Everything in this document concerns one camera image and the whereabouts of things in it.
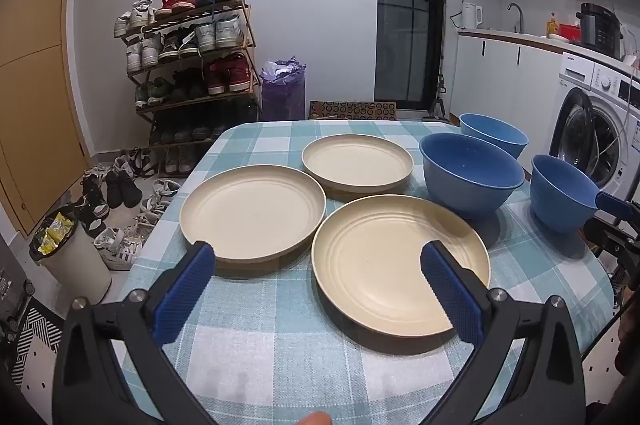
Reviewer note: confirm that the yellow bottle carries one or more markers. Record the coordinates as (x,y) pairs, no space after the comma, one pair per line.
(552,27)

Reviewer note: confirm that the teal checked tablecloth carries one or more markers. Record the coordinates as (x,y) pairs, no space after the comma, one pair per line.
(280,355)

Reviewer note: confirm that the person's left hand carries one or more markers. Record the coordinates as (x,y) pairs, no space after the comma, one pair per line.
(314,419)

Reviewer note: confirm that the pile of loose shoes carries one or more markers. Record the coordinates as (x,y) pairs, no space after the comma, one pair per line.
(120,190)

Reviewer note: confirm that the white washing machine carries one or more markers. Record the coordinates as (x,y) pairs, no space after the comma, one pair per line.
(610,85)

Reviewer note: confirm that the black framed glass door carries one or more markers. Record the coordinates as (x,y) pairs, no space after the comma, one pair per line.
(405,30)

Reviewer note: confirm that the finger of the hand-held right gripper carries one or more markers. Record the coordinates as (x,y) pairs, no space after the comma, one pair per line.
(612,240)
(617,206)

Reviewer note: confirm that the wooden shoe rack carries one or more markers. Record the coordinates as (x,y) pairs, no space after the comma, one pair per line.
(250,50)

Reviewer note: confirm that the red box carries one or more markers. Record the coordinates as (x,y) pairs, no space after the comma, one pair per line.
(570,32)

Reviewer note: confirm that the white electric kettle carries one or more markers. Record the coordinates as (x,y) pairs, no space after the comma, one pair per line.
(470,16)

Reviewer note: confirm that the kitchen faucet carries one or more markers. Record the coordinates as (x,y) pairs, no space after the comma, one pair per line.
(521,22)

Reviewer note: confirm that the rows of racked shoes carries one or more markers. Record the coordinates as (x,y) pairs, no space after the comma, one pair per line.
(225,70)

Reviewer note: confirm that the stick vacuum cleaner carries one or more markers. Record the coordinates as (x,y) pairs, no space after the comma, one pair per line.
(440,105)

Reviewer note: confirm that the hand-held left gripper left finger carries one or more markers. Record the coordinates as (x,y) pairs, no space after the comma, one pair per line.
(185,290)

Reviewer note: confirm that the yellow packets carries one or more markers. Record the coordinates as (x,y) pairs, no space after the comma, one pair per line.
(55,232)

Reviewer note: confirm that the white kitchen base cabinet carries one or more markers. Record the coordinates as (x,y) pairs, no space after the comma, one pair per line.
(492,70)

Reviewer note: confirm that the white trash bin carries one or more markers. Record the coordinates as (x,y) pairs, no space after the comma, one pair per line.
(85,265)

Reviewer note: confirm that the large cream plate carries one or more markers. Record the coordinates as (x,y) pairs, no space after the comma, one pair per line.
(380,265)
(250,210)

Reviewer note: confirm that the black pressure cooker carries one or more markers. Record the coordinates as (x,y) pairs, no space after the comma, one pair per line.
(600,32)

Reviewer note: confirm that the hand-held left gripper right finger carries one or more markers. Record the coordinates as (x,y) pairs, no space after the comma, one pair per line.
(452,295)

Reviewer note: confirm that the small cream plate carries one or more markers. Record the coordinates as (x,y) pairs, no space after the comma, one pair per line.
(357,160)

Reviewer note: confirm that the large blue bowl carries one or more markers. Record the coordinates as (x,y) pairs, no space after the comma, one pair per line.
(470,175)

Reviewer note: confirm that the yellow wooden door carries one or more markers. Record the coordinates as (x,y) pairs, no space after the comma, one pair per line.
(35,80)

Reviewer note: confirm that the purple bag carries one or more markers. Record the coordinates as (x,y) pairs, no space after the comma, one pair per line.
(282,97)

